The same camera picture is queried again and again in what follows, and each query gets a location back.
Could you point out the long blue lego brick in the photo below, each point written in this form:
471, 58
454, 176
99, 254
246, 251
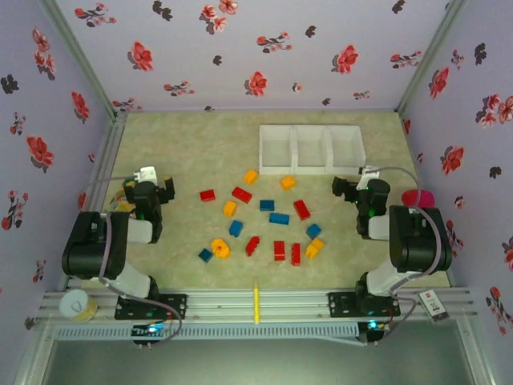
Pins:
279, 218

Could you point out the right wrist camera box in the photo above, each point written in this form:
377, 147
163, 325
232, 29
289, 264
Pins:
368, 171

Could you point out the small blue lego brick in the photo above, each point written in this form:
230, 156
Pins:
205, 255

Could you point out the white card with red mark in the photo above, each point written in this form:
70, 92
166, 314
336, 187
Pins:
433, 305

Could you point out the circuit board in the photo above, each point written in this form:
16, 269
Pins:
374, 327
150, 331

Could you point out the long red lego brick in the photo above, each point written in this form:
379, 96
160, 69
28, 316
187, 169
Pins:
301, 209
241, 195
296, 254
279, 250

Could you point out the left circuit board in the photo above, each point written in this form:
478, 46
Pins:
150, 331

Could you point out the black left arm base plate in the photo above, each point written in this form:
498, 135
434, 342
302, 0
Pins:
176, 306

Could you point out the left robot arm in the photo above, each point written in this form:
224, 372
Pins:
92, 248

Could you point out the aluminium frame post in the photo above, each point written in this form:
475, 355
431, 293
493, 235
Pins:
433, 52
80, 56

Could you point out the green snack packet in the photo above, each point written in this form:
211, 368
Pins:
120, 204

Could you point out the curved red lego piece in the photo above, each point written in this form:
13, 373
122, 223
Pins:
252, 245

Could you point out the aluminium frame leg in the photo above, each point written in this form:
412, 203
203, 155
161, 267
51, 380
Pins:
34, 357
477, 357

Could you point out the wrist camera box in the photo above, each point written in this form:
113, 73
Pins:
146, 173
368, 171

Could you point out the small red lego brick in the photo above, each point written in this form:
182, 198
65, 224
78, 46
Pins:
207, 195

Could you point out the right circuit board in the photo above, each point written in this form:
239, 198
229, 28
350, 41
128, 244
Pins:
374, 327

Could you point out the pink bowl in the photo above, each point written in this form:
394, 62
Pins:
418, 198

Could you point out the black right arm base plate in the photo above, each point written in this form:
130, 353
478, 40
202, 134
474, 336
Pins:
340, 305

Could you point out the aluminium front rail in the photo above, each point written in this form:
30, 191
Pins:
224, 305

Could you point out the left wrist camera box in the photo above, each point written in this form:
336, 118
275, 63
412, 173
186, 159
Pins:
146, 173

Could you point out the yellow lego brick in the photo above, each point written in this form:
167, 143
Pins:
314, 248
288, 183
250, 177
230, 208

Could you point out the aluminium side rail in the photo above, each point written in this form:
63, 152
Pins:
110, 148

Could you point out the yellow cup with white lid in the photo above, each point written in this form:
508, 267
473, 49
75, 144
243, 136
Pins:
76, 306

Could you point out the white three-compartment container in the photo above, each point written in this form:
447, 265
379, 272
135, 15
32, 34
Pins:
296, 170

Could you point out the yellow lego with round hole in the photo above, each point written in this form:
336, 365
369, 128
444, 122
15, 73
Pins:
220, 248

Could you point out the yellow marker strip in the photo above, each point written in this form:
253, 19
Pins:
256, 301

